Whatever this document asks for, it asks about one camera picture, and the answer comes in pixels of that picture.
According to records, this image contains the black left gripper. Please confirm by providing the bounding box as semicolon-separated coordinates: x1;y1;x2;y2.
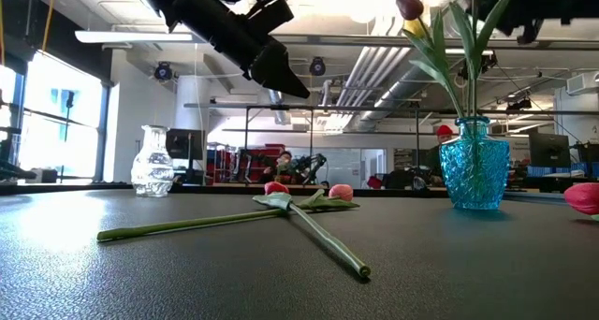
175;0;312;100

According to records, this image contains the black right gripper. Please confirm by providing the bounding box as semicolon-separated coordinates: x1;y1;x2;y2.
495;0;599;46

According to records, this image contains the red artificial tulip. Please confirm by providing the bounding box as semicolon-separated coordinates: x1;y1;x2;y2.
252;181;373;279
563;182;599;223

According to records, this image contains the pink artificial tulip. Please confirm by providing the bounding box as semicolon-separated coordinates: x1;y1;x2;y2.
96;183;361;243

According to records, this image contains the maroon artificial tulip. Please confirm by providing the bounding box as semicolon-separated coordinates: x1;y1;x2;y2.
395;0;467;120

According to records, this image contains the blue glass vase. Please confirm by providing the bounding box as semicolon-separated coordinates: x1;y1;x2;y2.
438;116;511;211

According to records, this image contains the clear glass vase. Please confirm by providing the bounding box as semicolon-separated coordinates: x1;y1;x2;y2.
130;124;175;198

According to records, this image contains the red tool cabinet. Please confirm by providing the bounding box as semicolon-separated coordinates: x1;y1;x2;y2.
205;144;287;184

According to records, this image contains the person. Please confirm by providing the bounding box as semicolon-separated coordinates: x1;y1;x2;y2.
423;124;456;186
260;150;300;185

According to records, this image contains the black computer monitor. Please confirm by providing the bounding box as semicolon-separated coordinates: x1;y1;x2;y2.
528;132;573;167
167;128;206;183

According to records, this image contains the white ceiling light bar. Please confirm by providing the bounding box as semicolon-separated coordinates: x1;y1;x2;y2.
74;29;194;45

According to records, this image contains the black tripod stand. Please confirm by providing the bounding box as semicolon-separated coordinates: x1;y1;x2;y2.
60;90;76;183

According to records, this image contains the black table mat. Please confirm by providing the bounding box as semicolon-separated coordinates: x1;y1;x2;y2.
0;188;599;320

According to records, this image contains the black metal rack frame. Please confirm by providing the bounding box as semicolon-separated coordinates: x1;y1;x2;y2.
242;103;422;186

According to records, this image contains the round black ceiling camera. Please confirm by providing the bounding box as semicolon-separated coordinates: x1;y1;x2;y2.
153;61;173;81
308;56;328;77

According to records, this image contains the silver ventilation duct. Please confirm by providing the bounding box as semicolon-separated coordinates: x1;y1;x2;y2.
343;43;462;134

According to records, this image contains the black aluminium table frame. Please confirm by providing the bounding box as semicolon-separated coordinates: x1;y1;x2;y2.
0;182;579;207

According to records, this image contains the yellow cable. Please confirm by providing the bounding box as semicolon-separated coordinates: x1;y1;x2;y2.
40;0;57;53

